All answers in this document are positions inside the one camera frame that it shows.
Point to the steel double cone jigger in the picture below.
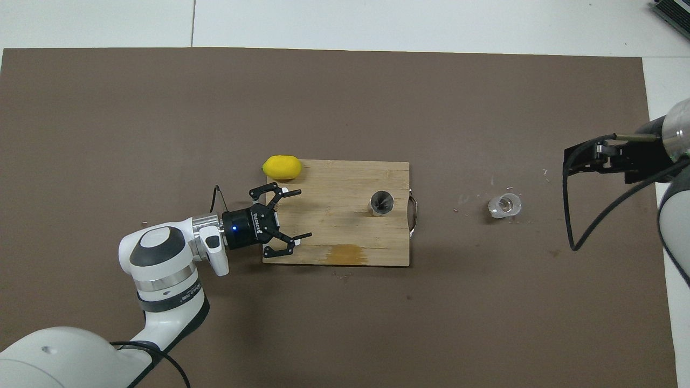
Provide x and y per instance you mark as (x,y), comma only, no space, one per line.
(381,202)

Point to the bamboo cutting board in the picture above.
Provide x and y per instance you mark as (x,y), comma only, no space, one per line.
(345,237)

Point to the grey ribbed device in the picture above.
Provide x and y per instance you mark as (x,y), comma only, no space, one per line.
(676,11)

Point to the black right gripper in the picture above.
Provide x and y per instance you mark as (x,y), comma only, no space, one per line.
(647,151)

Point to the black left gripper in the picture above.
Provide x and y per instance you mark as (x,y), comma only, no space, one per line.
(242,229)

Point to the yellow lemon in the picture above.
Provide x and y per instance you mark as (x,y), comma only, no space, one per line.
(282,167)

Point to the clear glass cup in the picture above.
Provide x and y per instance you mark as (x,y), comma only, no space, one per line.
(505,206)

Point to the brown table mat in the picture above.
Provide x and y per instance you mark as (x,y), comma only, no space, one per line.
(161,108)

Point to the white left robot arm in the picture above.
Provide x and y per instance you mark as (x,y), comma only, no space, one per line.
(161,253)

